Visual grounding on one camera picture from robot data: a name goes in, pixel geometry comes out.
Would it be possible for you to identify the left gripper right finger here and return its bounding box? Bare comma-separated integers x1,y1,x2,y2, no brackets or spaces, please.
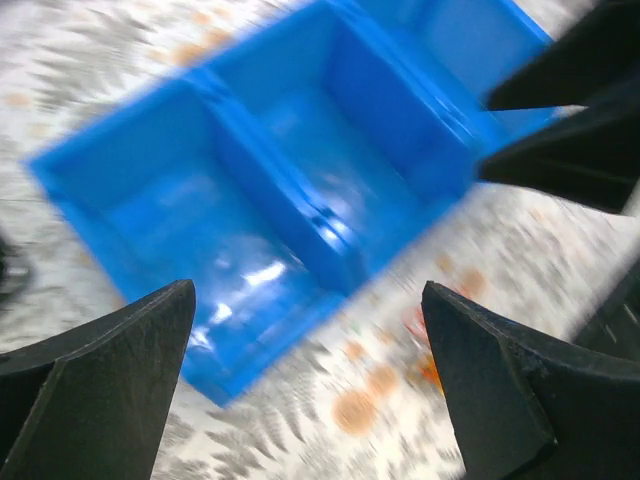
421,281,639,479

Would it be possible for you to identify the floral table mat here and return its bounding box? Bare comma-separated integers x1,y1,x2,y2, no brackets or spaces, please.
1,1,639,479

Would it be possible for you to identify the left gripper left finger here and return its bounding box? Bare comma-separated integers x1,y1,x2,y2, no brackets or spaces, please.
1,280,196,479

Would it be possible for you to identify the orange wire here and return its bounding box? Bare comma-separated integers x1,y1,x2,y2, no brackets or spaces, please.
404,304,446,396

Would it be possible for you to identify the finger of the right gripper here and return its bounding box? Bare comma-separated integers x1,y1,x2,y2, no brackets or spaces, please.
487,1,639,110
478,89,639,214

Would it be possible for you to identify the blue three-compartment bin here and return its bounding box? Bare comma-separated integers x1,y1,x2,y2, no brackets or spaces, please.
30,1,552,406

